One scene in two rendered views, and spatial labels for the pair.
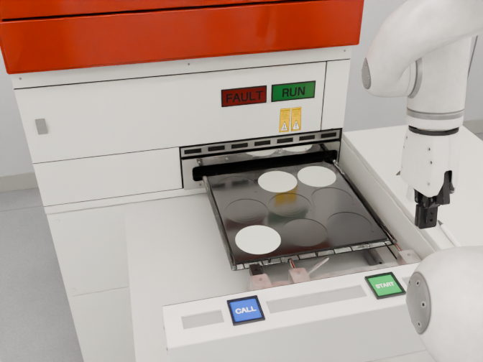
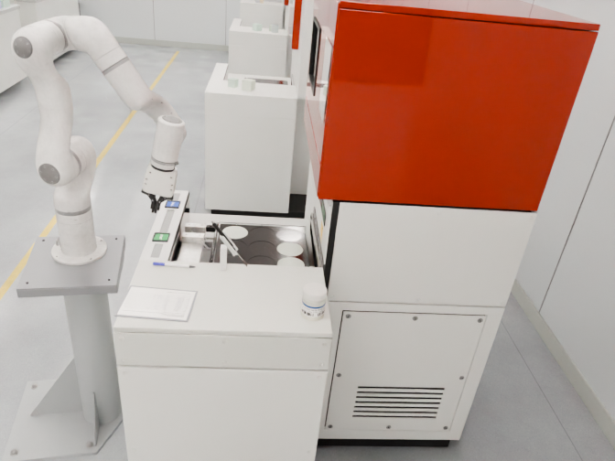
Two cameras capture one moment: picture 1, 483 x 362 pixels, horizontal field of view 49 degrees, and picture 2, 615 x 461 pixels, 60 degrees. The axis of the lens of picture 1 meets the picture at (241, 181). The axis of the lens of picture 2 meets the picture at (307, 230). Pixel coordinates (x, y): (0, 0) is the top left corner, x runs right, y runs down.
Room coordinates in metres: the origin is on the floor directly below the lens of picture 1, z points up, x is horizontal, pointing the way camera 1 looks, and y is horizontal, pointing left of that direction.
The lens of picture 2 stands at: (1.41, -1.81, 1.97)
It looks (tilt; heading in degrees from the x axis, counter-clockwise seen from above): 30 degrees down; 97
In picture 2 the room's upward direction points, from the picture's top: 6 degrees clockwise
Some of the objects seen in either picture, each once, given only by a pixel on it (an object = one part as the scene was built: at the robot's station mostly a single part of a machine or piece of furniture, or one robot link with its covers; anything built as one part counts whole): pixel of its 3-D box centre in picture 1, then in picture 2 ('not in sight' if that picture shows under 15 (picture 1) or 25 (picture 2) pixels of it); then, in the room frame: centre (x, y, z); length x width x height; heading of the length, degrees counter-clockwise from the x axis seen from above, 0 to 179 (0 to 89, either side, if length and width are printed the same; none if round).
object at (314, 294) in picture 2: not in sight; (313, 301); (1.30, -0.54, 1.01); 0.07 x 0.07 x 0.10
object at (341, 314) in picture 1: (316, 325); (167, 237); (0.67, -0.14, 0.89); 0.55 x 0.09 x 0.14; 103
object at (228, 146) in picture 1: (261, 142); (318, 235); (1.25, -0.06, 0.96); 0.44 x 0.01 x 0.02; 103
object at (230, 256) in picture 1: (217, 217); (261, 225); (1.00, 0.06, 0.90); 0.37 x 0.01 x 0.01; 13
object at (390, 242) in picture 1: (316, 254); (213, 246); (0.87, -0.16, 0.90); 0.38 x 0.01 x 0.01; 103
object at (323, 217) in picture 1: (290, 205); (262, 248); (1.05, -0.12, 0.90); 0.34 x 0.34 x 0.01; 13
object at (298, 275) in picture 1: (302, 286); (193, 237); (0.77, -0.12, 0.89); 0.08 x 0.03 x 0.03; 13
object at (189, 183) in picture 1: (262, 164); (315, 249); (1.24, -0.06, 0.89); 0.44 x 0.02 x 0.10; 103
